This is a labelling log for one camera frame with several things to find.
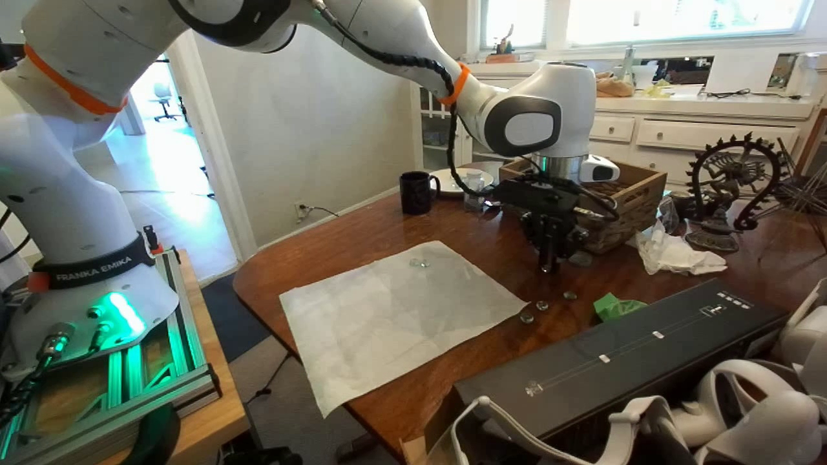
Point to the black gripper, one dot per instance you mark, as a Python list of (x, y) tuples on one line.
[(549, 217)]

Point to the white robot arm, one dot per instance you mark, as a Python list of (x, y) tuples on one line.
[(319, 74)]

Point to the wooden crate basket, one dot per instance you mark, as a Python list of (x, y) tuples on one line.
[(608, 212)]

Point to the grey flat stone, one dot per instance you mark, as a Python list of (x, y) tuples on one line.
[(581, 259)]

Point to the green snack wrapper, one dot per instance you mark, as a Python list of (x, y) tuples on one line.
[(611, 308)]

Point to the clear drinking glass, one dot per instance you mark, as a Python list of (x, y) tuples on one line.
[(474, 199)]

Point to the crumpled white tissue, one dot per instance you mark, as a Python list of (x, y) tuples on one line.
[(673, 255)]

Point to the white plate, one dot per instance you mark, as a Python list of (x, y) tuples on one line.
[(448, 180)]

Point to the long black box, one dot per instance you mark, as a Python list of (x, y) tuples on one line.
[(564, 391)]

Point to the black mug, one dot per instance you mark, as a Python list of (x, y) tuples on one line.
[(417, 193)]

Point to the white drawer sideboard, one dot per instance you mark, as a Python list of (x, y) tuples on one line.
[(668, 134)]

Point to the white cabinet with glass doors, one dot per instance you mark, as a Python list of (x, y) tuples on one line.
[(440, 136)]

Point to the dark metal statue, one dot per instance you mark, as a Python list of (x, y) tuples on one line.
[(730, 185)]

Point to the white paper sheet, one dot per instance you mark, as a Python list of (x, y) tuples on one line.
[(367, 327)]

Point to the wooden side table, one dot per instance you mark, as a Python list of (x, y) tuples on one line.
[(177, 387)]

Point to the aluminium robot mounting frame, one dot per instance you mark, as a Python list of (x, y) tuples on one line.
[(93, 376)]

